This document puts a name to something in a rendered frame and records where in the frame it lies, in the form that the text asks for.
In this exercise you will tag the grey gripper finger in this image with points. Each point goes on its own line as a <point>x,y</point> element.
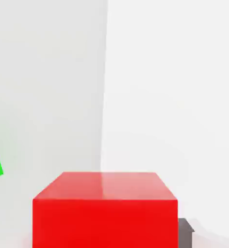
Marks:
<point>185,235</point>

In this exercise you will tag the small red cube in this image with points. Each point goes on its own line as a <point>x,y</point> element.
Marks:
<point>104,222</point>

